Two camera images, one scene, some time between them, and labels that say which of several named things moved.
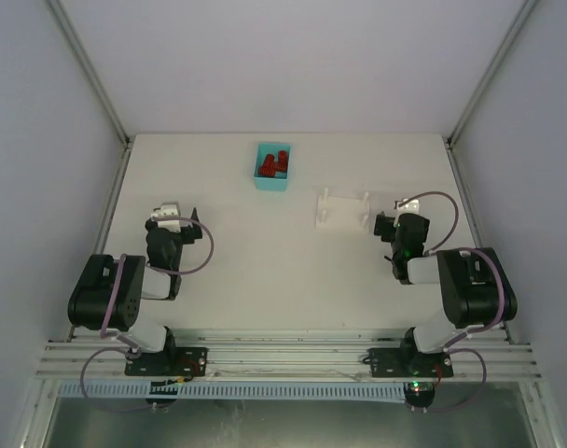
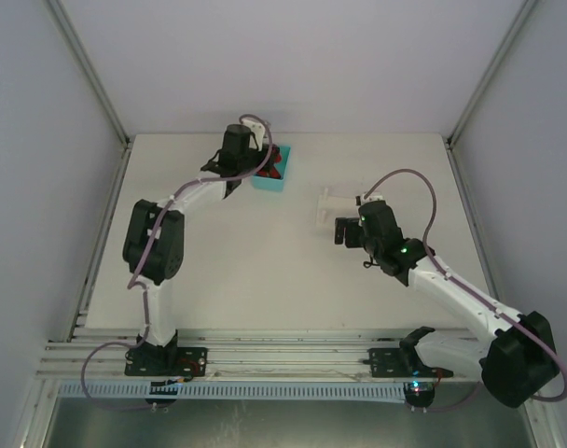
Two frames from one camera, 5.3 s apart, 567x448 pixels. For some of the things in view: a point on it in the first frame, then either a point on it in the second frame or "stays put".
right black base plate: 394,362 stays put
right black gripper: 386,228 to 350,231
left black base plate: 172,361 stays put
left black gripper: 186,231 to 265,161
